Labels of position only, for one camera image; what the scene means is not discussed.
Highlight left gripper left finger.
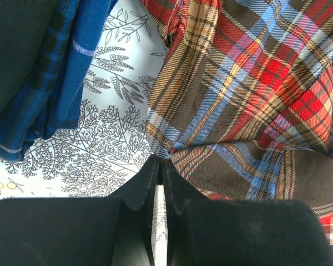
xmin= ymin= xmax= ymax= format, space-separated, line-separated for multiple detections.
xmin=0 ymin=156 xmax=159 ymax=265

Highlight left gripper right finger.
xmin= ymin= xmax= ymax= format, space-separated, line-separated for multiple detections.
xmin=162 ymin=162 xmax=333 ymax=265

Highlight red plaid long sleeve shirt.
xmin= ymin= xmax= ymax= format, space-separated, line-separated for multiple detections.
xmin=143 ymin=1 xmax=333 ymax=245

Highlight floral patterned table mat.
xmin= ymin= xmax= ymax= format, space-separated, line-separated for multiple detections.
xmin=0 ymin=0 xmax=173 ymax=266

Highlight blue plaid folded shirt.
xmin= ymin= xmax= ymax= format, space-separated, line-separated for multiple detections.
xmin=0 ymin=1 xmax=115 ymax=161

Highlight black folded shirt with buttons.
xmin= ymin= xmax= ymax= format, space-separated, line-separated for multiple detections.
xmin=0 ymin=0 xmax=56 ymax=113

